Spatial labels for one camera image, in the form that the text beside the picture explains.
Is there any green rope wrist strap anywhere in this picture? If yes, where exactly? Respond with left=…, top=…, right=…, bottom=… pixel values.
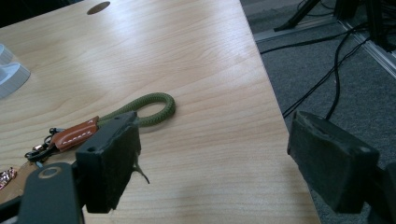
left=24, top=91, right=177, bottom=163

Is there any black floor cable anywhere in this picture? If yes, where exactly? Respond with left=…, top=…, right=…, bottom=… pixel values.
left=325, top=22, right=370, bottom=120
left=281, top=36, right=372, bottom=119

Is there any black stand leg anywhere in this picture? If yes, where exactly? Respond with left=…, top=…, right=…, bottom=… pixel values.
left=274, top=0, right=321, bottom=33

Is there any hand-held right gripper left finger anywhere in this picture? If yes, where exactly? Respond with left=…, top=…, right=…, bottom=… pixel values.
left=75, top=111, right=150, bottom=215

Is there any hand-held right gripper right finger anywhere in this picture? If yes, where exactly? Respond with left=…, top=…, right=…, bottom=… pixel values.
left=287, top=110, right=381, bottom=215

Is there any copper foil wrapper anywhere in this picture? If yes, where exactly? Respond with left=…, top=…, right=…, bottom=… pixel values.
left=0, top=166, right=18, bottom=190

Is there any white plastic holder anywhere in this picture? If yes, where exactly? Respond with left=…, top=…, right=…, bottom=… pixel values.
left=0, top=43, right=32, bottom=100

